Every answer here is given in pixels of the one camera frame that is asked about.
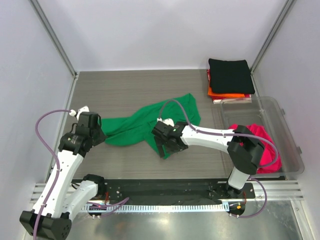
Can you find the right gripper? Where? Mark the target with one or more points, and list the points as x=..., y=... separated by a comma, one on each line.
x=177, y=148

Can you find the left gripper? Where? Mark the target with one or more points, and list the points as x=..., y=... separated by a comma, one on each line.
x=101, y=137

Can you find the green t shirt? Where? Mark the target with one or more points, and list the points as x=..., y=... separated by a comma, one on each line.
x=131, y=130

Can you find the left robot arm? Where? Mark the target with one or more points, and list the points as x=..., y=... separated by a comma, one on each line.
x=52, y=215

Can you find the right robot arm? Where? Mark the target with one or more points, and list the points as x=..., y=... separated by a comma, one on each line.
x=217, y=139

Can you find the orange folded t shirt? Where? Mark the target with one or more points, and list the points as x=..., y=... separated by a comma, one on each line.
x=224, y=95

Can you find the black folded t shirt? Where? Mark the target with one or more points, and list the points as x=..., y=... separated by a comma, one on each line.
x=230, y=77

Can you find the clear plastic bin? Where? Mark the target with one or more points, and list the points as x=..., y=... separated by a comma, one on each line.
x=264, y=118

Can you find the pink t shirt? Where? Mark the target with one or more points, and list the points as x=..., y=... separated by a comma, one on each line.
x=265, y=150

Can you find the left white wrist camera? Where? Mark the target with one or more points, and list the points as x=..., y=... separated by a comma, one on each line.
x=83, y=109

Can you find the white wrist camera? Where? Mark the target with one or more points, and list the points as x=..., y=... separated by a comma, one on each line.
x=167, y=121
x=83, y=109

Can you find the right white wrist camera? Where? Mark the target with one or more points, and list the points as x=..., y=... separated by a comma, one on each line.
x=167, y=121

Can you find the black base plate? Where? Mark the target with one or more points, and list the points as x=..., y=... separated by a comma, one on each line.
x=172, y=192

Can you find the white slotted cable duct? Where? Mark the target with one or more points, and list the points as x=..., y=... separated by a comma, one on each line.
x=126, y=209

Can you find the left aluminium frame post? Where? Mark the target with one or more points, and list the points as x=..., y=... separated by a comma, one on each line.
x=52, y=35

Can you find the aluminium frame post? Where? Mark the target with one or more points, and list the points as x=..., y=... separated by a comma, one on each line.
x=285, y=10
x=52, y=35

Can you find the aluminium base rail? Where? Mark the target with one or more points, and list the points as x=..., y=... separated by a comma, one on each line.
x=277, y=190

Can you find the right aluminium frame post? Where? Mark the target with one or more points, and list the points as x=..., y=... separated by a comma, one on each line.
x=285, y=10

